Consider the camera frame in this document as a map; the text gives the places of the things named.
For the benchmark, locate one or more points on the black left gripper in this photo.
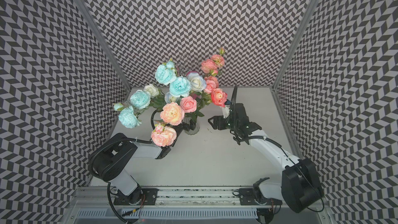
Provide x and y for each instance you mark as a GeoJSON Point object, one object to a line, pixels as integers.
{"type": "Point", "coordinates": [192, 126]}

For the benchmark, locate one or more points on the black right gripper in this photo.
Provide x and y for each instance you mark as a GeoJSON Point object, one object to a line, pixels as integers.
{"type": "Point", "coordinates": [221, 118]}

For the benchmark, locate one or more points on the clear glass vase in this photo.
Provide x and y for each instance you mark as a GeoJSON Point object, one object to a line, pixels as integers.
{"type": "Point", "coordinates": [191, 127]}

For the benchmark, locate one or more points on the pink ranunculus spray stem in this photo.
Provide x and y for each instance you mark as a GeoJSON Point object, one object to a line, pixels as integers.
{"type": "Point", "coordinates": [214, 64]}

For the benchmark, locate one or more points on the teal and white flower spray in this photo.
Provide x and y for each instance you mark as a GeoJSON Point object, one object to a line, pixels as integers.
{"type": "Point", "coordinates": [139, 101]}

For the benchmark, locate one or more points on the peach pink peony stem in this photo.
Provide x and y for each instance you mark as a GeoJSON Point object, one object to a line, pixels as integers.
{"type": "Point", "coordinates": [164, 135]}

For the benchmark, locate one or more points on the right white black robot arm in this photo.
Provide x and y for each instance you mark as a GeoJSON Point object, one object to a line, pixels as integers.
{"type": "Point", "coordinates": [298, 182]}

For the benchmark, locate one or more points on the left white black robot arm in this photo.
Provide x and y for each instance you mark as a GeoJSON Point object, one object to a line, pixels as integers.
{"type": "Point", "coordinates": [109, 161]}

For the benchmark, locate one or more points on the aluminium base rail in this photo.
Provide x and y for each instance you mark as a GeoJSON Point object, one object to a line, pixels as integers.
{"type": "Point", "coordinates": [187, 205]}

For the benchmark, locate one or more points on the aluminium corner frame post right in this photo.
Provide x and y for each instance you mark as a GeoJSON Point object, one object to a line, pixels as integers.
{"type": "Point", "coordinates": [296, 41]}

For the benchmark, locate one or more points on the aluminium corner frame post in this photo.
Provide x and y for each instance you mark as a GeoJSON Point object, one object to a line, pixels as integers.
{"type": "Point", "coordinates": [87, 16]}
{"type": "Point", "coordinates": [296, 41]}

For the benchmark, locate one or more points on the aluminium corner frame post left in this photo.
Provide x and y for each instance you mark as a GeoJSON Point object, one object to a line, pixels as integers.
{"type": "Point", "coordinates": [87, 16]}

